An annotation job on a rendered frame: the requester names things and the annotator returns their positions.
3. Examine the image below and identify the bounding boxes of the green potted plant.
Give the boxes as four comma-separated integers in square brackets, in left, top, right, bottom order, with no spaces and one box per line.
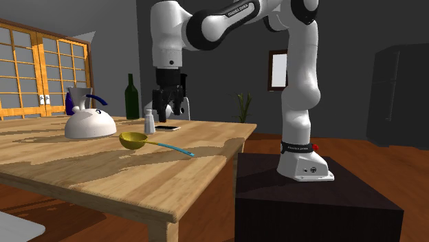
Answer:
[230,92,253,124]

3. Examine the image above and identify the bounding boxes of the wooden table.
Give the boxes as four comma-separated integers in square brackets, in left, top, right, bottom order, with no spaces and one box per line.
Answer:
[0,115,259,242]

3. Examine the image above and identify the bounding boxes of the white kettle with blue handle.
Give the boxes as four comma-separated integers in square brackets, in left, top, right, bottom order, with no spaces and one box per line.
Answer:
[63,93,118,140]

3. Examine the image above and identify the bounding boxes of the blue vase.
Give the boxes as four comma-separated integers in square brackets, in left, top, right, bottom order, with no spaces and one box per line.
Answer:
[65,91,75,116]

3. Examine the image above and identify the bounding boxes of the white salt shaker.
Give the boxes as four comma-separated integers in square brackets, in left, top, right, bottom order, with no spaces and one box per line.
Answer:
[143,108,157,135]

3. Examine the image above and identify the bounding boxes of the yellow ladle with blue handle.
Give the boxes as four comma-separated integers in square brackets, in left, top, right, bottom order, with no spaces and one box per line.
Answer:
[118,131,196,158]

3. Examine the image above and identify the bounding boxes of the grey cone-shaped cup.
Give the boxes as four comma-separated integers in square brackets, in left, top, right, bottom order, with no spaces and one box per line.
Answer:
[67,86,94,112]

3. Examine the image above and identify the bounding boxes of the dark green bottle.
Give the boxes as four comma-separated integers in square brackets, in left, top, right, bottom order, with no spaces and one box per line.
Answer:
[124,73,140,121]

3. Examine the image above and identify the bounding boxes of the white rounded slab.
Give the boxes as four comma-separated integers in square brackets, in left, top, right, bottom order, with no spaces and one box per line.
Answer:
[0,210,46,242]

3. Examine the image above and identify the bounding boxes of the dark robot stand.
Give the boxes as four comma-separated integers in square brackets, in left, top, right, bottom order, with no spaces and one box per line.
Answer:
[234,152,405,242]

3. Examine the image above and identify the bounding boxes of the brown framed wall picture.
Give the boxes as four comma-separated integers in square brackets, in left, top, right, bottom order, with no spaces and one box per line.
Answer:
[267,49,289,92]

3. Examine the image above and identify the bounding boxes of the wooden sliding door with panes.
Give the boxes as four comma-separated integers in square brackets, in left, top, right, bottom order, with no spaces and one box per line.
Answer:
[0,18,94,121]

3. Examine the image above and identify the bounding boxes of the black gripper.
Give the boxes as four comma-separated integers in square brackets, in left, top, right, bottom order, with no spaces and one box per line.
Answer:
[152,67,185,124]

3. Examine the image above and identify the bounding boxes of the dark tall cabinet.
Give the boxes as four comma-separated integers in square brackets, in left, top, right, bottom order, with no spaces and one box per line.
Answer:
[365,42,429,151]

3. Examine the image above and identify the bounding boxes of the white flat phone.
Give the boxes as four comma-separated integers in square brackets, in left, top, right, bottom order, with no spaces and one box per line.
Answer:
[154,124,182,132]

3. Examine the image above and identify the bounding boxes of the white and black kitchen appliance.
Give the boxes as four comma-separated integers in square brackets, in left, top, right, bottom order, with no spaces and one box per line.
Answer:
[143,73,192,122]

